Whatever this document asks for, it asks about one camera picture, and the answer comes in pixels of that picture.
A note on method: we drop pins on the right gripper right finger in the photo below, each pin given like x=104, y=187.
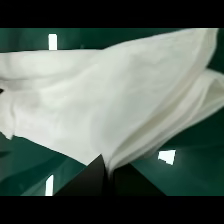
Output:
x=135, y=183

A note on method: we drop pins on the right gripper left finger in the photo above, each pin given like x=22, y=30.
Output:
x=88, y=181

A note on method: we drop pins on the white garment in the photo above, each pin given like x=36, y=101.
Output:
x=110, y=100

